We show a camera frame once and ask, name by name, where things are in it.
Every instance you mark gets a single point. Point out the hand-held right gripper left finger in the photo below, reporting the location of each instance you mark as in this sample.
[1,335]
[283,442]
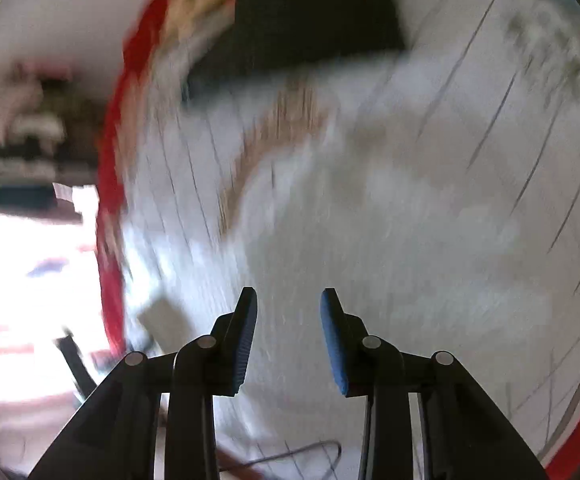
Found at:
[244,340]

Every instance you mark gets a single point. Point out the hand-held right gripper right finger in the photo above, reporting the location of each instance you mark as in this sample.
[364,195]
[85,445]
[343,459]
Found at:
[337,345]

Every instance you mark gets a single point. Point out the black folded garment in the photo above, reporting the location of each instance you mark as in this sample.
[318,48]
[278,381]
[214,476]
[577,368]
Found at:
[310,20]

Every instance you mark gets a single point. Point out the row of hanging clothes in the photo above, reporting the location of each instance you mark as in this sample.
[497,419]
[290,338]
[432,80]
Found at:
[30,160]

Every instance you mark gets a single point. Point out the red floral blanket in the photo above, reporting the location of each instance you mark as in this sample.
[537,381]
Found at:
[112,200]

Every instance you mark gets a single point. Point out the white diamond-print sheet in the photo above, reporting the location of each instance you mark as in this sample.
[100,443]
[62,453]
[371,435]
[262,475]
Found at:
[494,50]

